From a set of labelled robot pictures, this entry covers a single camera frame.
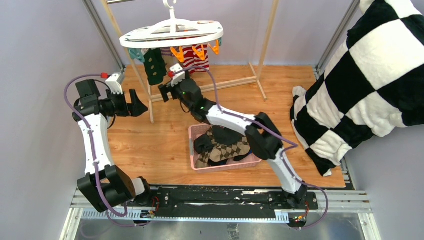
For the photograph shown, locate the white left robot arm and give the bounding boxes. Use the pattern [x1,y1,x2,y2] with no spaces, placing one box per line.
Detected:
[72,79,161,213]

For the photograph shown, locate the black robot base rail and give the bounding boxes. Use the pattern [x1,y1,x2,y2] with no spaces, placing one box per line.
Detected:
[126,185,319,223]

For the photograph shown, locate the dark green sock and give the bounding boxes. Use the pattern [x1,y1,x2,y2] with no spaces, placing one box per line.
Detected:
[144,48,167,86]

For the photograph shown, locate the red white striped sock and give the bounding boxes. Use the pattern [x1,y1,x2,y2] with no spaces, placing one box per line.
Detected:
[182,44,210,70]

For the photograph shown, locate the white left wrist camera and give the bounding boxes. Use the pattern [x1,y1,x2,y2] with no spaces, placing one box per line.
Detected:
[105,73,125,95]

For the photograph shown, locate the white round sock hanger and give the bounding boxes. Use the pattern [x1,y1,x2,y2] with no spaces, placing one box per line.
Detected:
[119,0,224,49]

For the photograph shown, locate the plain black sock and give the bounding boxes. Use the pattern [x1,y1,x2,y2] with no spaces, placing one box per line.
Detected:
[212,125,243,146]
[193,133,214,154]

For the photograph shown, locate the pink plastic basket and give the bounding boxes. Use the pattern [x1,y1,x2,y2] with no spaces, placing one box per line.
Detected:
[188,124,262,173]

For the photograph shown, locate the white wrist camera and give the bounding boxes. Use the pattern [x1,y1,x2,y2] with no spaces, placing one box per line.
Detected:
[105,73,125,95]
[168,63,186,87]

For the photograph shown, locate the wooden clothes rack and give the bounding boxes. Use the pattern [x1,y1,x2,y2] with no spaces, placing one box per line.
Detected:
[121,0,279,125]

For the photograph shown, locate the argyle brown sock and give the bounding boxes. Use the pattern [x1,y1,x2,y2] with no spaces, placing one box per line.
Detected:
[213,136,251,158]
[193,128,228,169]

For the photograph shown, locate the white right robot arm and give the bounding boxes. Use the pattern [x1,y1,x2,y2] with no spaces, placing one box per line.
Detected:
[158,79,308,209]

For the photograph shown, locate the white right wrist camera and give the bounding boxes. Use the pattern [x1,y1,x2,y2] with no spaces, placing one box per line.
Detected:
[168,63,186,87]

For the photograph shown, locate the black white checkered blanket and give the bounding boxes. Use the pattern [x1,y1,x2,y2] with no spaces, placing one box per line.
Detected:
[290,0,424,177]

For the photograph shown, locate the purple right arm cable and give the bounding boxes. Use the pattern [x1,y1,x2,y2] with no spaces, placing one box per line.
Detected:
[172,65,330,231]

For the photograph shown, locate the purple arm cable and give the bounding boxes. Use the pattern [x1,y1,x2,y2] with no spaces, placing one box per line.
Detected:
[63,73,150,229]
[172,65,330,231]

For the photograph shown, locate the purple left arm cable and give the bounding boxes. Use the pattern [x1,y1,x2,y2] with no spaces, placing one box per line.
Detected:
[63,73,150,229]

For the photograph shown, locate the cream purple striped sock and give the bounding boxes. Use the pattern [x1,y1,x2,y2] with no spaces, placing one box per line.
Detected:
[160,47,176,68]

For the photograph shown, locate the black blue sock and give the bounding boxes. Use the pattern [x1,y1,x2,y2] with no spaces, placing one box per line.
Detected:
[207,159,228,167]

